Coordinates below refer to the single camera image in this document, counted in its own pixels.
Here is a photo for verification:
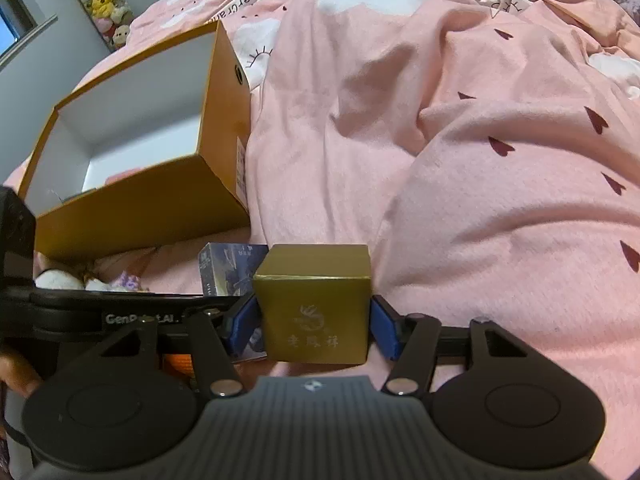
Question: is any gold cube gift box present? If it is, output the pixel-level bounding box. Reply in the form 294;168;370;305
253;244;372;365

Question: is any window frame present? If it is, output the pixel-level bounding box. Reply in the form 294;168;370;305
1;0;58;68

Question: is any white plush toy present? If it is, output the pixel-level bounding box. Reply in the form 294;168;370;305
34;252;144;292

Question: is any person's hand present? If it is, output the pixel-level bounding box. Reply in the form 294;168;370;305
0;351;42;398

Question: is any dark photo card box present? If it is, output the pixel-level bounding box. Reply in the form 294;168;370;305
198;243;269;363

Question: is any pink patterned bed quilt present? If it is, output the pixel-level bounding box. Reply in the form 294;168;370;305
3;0;640;478

